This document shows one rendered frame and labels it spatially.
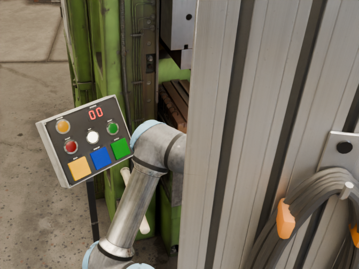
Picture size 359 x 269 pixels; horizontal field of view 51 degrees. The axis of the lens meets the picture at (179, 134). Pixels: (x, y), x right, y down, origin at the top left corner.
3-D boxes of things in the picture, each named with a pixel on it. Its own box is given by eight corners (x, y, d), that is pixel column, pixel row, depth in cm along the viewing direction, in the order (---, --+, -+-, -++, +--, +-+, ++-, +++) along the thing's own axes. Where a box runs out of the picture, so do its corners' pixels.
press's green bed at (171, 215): (223, 245, 248) (232, 194, 221) (169, 260, 237) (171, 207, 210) (193, 189, 291) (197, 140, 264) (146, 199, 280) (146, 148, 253)
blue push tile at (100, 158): (111, 162, 160) (105, 146, 158) (97, 170, 156) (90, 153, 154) (109, 162, 162) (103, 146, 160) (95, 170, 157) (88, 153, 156)
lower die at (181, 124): (213, 128, 196) (215, 115, 191) (177, 134, 190) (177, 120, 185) (186, 90, 228) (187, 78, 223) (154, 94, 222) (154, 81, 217)
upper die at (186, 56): (221, 65, 175) (223, 46, 170) (180, 70, 170) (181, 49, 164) (189, 33, 208) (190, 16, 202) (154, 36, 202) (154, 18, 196)
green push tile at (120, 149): (130, 153, 166) (125, 137, 164) (116, 160, 162) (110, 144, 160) (128, 152, 167) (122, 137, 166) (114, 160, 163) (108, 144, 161)
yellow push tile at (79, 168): (92, 173, 154) (85, 155, 153) (75, 181, 150) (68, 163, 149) (90, 172, 155) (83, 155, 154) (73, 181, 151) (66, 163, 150)
